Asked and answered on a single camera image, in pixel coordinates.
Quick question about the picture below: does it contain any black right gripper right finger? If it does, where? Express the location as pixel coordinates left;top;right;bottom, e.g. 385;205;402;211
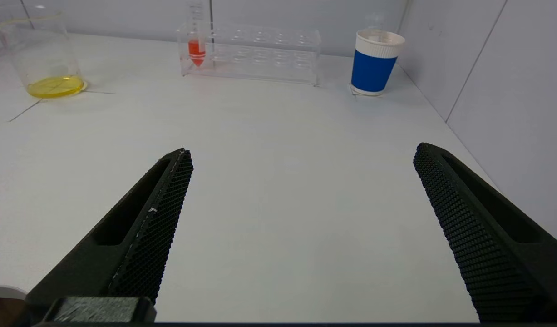
413;143;557;324

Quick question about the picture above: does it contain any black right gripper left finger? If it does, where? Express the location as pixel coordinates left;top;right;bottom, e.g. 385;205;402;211
25;148;193;325

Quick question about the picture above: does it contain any clear glass beaker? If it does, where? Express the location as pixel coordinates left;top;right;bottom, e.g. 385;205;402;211
0;7;88;99

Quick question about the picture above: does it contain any test tube with red liquid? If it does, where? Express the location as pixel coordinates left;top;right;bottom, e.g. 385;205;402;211
187;1;207;68

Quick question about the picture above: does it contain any blue and white paper cup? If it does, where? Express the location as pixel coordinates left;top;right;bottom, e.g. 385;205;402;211
350;29;406;97

